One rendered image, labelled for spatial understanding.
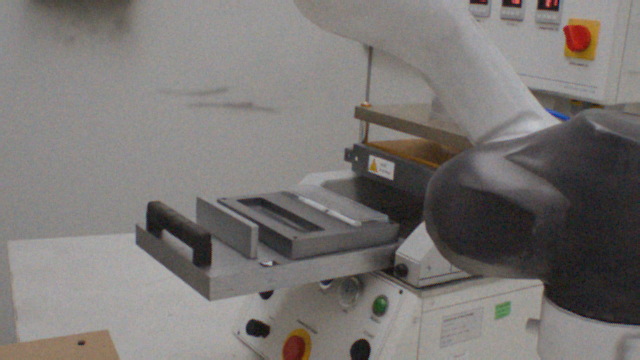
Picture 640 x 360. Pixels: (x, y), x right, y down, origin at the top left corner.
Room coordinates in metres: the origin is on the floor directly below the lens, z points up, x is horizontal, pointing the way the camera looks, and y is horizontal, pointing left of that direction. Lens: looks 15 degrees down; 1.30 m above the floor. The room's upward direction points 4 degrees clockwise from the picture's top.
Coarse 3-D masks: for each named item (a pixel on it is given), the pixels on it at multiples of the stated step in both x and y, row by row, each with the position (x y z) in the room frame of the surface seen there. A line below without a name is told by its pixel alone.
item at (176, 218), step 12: (156, 204) 0.98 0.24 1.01; (156, 216) 0.96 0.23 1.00; (168, 216) 0.94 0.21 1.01; (180, 216) 0.93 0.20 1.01; (156, 228) 0.99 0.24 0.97; (168, 228) 0.93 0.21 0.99; (180, 228) 0.91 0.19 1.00; (192, 228) 0.89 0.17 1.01; (180, 240) 0.91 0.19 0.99; (192, 240) 0.88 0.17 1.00; (204, 240) 0.88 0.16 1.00; (204, 252) 0.88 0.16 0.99; (204, 264) 0.88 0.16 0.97
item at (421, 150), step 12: (372, 144) 1.22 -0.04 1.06; (384, 144) 1.22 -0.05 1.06; (396, 144) 1.23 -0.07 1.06; (408, 144) 1.24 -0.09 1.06; (420, 144) 1.24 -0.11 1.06; (432, 144) 1.25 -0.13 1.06; (408, 156) 1.15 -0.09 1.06; (420, 156) 1.15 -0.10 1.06; (432, 156) 1.16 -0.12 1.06; (444, 156) 1.16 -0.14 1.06
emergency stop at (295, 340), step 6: (294, 336) 1.05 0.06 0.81; (288, 342) 1.05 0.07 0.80; (294, 342) 1.04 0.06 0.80; (300, 342) 1.04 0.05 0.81; (288, 348) 1.05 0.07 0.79; (294, 348) 1.04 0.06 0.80; (300, 348) 1.03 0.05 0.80; (288, 354) 1.04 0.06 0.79; (294, 354) 1.03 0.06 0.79; (300, 354) 1.03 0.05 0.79
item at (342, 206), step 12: (300, 192) 1.11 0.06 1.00; (312, 192) 1.11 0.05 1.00; (324, 192) 1.12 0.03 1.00; (324, 204) 1.05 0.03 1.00; (336, 204) 1.06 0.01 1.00; (348, 204) 1.06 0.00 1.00; (348, 216) 1.00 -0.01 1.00; (360, 216) 1.01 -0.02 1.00; (372, 216) 1.01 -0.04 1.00; (384, 216) 1.02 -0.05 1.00
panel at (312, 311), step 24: (288, 288) 1.12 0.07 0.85; (312, 288) 1.09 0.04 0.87; (336, 288) 1.05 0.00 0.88; (384, 288) 0.99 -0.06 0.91; (264, 312) 1.14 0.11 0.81; (288, 312) 1.10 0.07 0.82; (312, 312) 1.06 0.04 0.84; (336, 312) 1.03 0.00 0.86; (360, 312) 1.00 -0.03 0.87; (384, 312) 0.97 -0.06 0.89; (240, 336) 1.15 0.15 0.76; (288, 336) 1.07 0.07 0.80; (312, 336) 1.04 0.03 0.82; (336, 336) 1.01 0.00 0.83; (360, 336) 0.98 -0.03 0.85; (384, 336) 0.95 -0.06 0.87
